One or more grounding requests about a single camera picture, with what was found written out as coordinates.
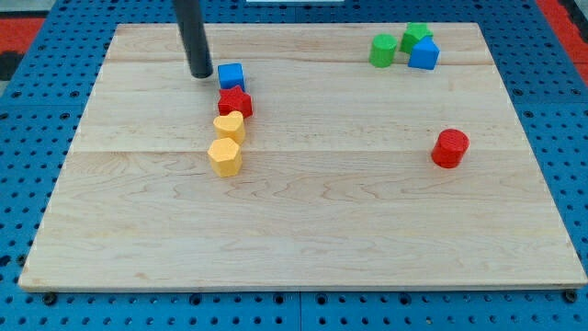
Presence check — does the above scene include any red star block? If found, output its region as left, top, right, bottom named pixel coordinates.
left=218, top=86, right=254, bottom=119

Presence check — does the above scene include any blue cube block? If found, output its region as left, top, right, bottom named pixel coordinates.
left=217, top=63, right=246, bottom=91

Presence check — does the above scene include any green star block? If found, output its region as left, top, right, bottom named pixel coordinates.
left=400, top=22, right=434, bottom=54

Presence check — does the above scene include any light wooden board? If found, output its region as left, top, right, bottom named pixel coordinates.
left=19, top=23, right=587, bottom=292

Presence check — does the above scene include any green cylinder block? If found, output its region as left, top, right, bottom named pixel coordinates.
left=368, top=33, right=398, bottom=68

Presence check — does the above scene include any blue pentagon block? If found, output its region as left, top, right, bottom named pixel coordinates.
left=408, top=37, right=440, bottom=70

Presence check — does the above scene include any red cylinder block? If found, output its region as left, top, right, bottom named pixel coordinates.
left=431, top=129, right=469, bottom=168

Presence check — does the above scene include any yellow hexagon block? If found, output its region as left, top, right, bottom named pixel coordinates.
left=208, top=138, right=243, bottom=177

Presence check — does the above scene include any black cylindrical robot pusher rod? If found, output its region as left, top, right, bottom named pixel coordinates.
left=172, top=0, right=213, bottom=79

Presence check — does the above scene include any yellow heart block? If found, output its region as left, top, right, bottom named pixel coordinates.
left=213, top=111, right=246, bottom=144

